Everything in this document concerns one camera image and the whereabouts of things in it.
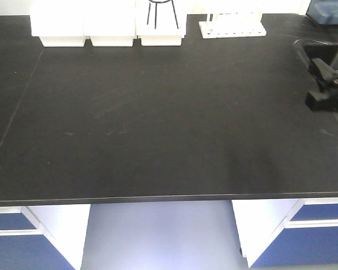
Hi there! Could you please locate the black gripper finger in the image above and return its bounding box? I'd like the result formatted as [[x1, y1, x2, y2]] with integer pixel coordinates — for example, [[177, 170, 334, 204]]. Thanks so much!
[[308, 58, 338, 90], [305, 88, 338, 112]]

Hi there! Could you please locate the white storage bin right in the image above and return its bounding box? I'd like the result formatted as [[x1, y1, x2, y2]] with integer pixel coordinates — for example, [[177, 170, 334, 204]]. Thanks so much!
[[135, 1, 188, 46]]

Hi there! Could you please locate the white storage bin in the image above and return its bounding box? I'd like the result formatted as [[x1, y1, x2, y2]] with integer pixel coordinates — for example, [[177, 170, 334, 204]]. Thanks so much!
[[29, 1, 86, 47], [135, 1, 188, 46], [83, 1, 136, 47]]

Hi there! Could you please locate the white storage bin middle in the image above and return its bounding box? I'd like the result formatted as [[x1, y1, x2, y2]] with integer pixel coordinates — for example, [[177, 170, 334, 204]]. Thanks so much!
[[83, 1, 136, 47]]

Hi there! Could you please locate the white storage bin left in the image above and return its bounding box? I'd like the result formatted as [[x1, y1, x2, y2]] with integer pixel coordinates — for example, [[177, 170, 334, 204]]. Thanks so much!
[[29, 1, 86, 47]]

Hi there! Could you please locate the black lab sink basin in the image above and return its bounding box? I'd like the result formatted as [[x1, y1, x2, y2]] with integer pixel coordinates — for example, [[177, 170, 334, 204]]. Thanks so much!
[[294, 39, 338, 117]]

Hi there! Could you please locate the white test tube rack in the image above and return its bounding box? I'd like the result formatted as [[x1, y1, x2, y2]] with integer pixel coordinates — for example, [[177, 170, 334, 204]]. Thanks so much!
[[199, 1, 266, 39]]

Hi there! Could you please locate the blue base cabinet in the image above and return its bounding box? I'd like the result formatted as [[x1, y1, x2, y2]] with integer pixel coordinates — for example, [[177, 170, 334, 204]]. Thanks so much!
[[0, 204, 91, 269], [232, 197, 338, 268]]

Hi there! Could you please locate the black wire tripod stand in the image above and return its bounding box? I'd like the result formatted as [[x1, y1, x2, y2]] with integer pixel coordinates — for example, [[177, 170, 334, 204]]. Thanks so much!
[[146, 0, 179, 29]]

